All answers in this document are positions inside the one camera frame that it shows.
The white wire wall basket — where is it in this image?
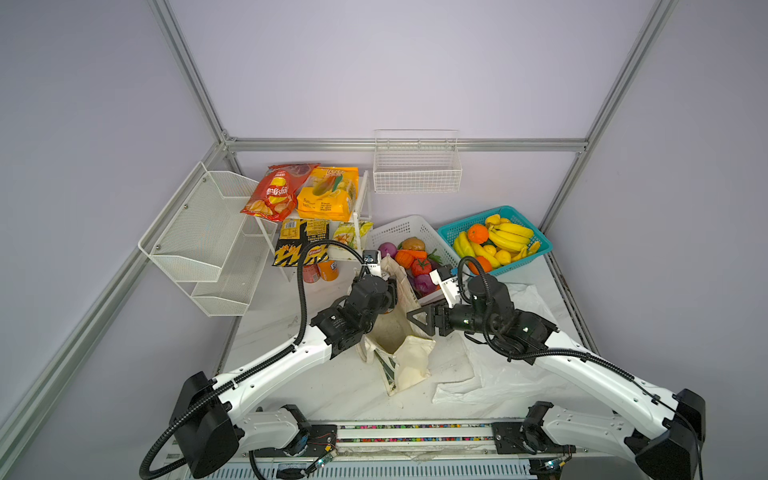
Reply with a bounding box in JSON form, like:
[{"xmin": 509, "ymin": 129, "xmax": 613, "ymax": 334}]
[{"xmin": 373, "ymin": 129, "xmax": 463, "ymax": 194}]

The orange Fanta soda can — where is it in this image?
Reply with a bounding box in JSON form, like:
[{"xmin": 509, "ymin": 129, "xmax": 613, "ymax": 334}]
[{"xmin": 317, "ymin": 260, "xmax": 339, "ymax": 282}]

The white plastic vegetable basket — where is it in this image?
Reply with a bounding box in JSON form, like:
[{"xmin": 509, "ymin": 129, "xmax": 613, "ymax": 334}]
[{"xmin": 363, "ymin": 214, "xmax": 463, "ymax": 305}]

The red toy tomato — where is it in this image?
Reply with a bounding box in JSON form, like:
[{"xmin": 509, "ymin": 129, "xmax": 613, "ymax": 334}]
[{"xmin": 410, "ymin": 258, "xmax": 433, "ymax": 277}]

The toy orange back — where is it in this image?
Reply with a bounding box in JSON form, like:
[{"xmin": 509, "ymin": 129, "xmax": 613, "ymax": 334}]
[{"xmin": 467, "ymin": 224, "xmax": 489, "ymax": 245}]

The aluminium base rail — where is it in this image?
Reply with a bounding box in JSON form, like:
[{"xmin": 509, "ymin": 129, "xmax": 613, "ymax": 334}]
[{"xmin": 210, "ymin": 419, "xmax": 641, "ymax": 479}]

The orange toy pumpkin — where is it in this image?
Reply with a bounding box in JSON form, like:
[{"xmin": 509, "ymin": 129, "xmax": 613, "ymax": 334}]
[{"xmin": 394, "ymin": 250, "xmax": 416, "ymax": 270}]

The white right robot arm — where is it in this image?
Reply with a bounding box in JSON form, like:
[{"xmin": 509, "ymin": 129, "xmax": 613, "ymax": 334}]
[{"xmin": 407, "ymin": 276, "xmax": 706, "ymax": 479}]

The toy orange front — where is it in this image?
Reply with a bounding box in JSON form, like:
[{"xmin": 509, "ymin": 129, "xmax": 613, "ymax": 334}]
[{"xmin": 467, "ymin": 256, "xmax": 493, "ymax": 275}]

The toy banana bunch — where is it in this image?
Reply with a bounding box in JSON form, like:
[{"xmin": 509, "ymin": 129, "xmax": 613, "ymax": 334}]
[{"xmin": 487, "ymin": 223, "xmax": 534, "ymax": 254}]

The red Coke can left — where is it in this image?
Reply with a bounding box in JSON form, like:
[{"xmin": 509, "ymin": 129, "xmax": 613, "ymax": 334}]
[{"xmin": 302, "ymin": 264, "xmax": 321, "ymax": 284}]

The teal plastic fruit basket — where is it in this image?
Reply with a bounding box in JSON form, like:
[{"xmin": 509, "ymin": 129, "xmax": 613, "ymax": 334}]
[{"xmin": 437, "ymin": 206, "xmax": 553, "ymax": 276}]

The purple toy onion back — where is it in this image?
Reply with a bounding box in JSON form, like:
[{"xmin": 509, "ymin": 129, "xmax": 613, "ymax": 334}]
[{"xmin": 378, "ymin": 242, "xmax": 398, "ymax": 258}]

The orange-yellow snack bag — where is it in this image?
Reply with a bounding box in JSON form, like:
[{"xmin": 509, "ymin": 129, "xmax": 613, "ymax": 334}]
[{"xmin": 297, "ymin": 166, "xmax": 360, "ymax": 222}]

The red Lays chips bag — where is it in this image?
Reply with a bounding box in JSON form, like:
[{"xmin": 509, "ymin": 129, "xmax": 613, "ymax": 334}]
[{"xmin": 241, "ymin": 163, "xmax": 318, "ymax": 222}]

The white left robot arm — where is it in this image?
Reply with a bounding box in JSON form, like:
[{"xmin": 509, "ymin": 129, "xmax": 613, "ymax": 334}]
[{"xmin": 140, "ymin": 275, "xmax": 397, "ymax": 479}]

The white plastic grocery bag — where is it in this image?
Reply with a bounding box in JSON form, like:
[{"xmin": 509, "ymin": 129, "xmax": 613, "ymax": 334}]
[{"xmin": 430, "ymin": 281, "xmax": 601, "ymax": 404}]

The black yellow Lays chips bag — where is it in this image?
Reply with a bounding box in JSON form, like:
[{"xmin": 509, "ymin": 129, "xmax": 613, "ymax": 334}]
[{"xmin": 272, "ymin": 218, "xmax": 330, "ymax": 268}]

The brown toy potato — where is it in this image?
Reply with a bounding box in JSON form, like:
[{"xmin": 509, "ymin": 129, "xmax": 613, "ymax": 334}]
[{"xmin": 398, "ymin": 237, "xmax": 426, "ymax": 251}]

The toy orange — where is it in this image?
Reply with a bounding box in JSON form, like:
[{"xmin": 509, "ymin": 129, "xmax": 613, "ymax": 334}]
[
  {"xmin": 467, "ymin": 224, "xmax": 489, "ymax": 245},
  {"xmin": 467, "ymin": 256, "xmax": 493, "ymax": 275}
]

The white three-tier shelf rack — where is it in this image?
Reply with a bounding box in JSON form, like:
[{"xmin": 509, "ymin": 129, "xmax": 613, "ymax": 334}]
[{"xmin": 242, "ymin": 163, "xmax": 373, "ymax": 280}]

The canvas floral tote bag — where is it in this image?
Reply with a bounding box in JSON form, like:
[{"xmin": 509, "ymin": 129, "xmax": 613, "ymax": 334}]
[{"xmin": 357, "ymin": 256, "xmax": 436, "ymax": 396}]

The purple toy onion front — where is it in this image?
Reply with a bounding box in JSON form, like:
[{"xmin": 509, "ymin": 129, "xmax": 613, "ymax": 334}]
[{"xmin": 412, "ymin": 274, "xmax": 437, "ymax": 296}]

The purple toy onion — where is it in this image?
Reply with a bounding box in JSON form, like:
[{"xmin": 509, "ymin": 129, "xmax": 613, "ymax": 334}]
[
  {"xmin": 412, "ymin": 274, "xmax": 437, "ymax": 296},
  {"xmin": 378, "ymin": 242, "xmax": 398, "ymax": 258}
]

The yellow-green corn chips bag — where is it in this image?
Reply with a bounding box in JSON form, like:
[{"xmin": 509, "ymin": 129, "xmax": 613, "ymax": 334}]
[{"xmin": 328, "ymin": 221, "xmax": 374, "ymax": 261}]

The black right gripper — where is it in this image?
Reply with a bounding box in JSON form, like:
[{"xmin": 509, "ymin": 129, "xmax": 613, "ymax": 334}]
[{"xmin": 403, "ymin": 292, "xmax": 494, "ymax": 337}]

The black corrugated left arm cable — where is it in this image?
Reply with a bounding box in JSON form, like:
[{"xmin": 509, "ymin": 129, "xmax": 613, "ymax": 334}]
[{"xmin": 139, "ymin": 239, "xmax": 368, "ymax": 480}]

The white mesh wall shelf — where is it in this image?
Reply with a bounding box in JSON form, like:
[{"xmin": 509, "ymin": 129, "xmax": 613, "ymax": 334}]
[{"xmin": 138, "ymin": 163, "xmax": 278, "ymax": 317}]

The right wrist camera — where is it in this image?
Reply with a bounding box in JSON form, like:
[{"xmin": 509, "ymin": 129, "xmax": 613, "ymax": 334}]
[{"xmin": 430, "ymin": 266, "xmax": 462, "ymax": 308}]

